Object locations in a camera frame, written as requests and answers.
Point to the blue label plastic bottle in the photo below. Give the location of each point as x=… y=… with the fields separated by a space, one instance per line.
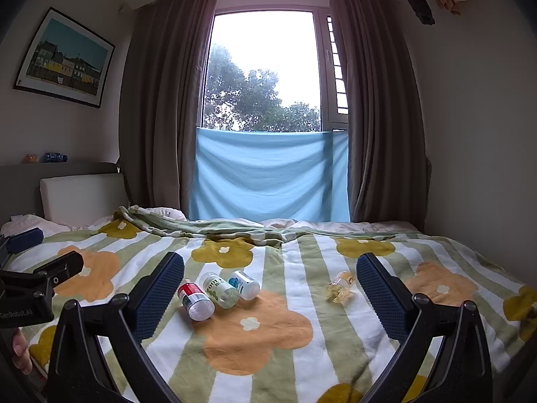
x=245 y=284

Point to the light blue cloth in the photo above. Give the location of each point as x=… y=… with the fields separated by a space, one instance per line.
x=268 y=176

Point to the grey headboard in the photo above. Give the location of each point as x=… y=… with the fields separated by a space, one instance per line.
x=19 y=189

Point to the brown curtain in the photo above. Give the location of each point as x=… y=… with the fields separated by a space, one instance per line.
x=168 y=109
x=377 y=113

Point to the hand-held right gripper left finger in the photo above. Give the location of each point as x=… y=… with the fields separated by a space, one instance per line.
x=161 y=291

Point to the small orange figurine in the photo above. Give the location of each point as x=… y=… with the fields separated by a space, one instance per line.
x=32 y=159

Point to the blue water bottle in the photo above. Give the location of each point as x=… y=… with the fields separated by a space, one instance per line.
x=56 y=157

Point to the framed houses picture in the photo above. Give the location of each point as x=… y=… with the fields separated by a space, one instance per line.
x=65 y=56

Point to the floral striped blanket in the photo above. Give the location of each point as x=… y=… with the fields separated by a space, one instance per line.
x=260 y=344

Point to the green label plastic bottle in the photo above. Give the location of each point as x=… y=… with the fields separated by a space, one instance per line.
x=218 y=289

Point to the white headboard cushion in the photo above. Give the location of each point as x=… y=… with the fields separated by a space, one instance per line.
x=82 y=197

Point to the person's left hand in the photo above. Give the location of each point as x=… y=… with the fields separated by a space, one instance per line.
x=21 y=350

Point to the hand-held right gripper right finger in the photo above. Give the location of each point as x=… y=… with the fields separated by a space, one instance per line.
x=381 y=298

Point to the red label plastic bottle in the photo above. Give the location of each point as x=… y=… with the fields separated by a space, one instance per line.
x=195 y=300

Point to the window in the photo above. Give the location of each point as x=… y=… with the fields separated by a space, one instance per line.
x=268 y=71

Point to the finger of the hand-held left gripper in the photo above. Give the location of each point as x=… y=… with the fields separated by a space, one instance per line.
x=63 y=265
x=26 y=239

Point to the clear yellow small bottle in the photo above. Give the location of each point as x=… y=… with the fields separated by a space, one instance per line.
x=340 y=289

